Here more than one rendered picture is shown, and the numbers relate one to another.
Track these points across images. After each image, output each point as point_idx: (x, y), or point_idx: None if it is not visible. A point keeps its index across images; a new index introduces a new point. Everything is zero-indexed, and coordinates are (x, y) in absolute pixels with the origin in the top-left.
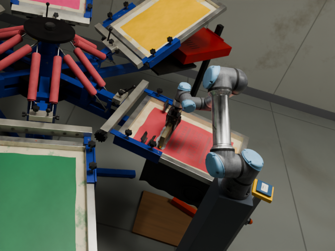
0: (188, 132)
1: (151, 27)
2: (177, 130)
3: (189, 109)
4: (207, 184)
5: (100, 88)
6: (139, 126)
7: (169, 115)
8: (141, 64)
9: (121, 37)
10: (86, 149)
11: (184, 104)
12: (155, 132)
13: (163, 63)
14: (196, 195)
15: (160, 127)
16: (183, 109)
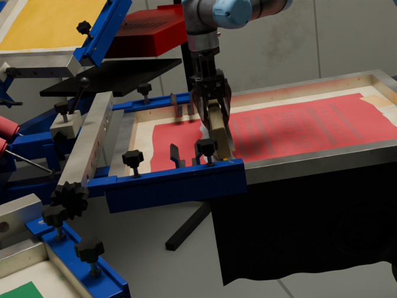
0: (259, 120)
1: (55, 13)
2: (234, 128)
3: (239, 13)
4: (387, 175)
5: (13, 142)
6: (149, 160)
7: (201, 80)
8: (75, 64)
9: (8, 56)
10: (48, 242)
11: (223, 7)
12: (192, 151)
13: (118, 79)
14: (377, 228)
15: (195, 142)
16: (228, 22)
